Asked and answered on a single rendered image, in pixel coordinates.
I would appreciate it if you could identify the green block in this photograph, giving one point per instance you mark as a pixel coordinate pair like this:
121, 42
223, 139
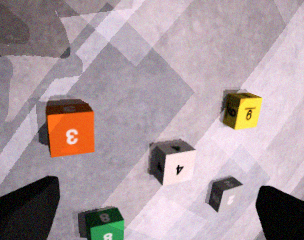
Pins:
105, 225

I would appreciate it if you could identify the orange block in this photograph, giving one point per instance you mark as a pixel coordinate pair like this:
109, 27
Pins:
69, 129

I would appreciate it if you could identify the grey block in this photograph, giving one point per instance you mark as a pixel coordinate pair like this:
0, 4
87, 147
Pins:
225, 194

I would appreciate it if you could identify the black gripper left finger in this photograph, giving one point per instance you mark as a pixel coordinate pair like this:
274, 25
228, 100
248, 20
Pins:
27, 213

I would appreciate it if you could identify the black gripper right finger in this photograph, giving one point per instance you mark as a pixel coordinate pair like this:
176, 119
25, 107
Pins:
281, 215

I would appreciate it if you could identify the yellow block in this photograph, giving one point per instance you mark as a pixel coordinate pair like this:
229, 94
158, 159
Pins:
242, 110

